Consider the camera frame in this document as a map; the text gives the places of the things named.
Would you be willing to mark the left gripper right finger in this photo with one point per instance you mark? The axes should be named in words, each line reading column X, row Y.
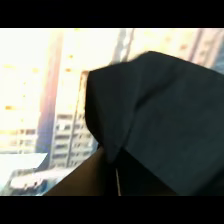
column 140, row 181

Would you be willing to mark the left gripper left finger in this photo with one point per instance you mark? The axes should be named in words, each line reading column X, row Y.
column 90, row 180

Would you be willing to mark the black garment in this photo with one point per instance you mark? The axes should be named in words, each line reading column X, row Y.
column 160, row 110

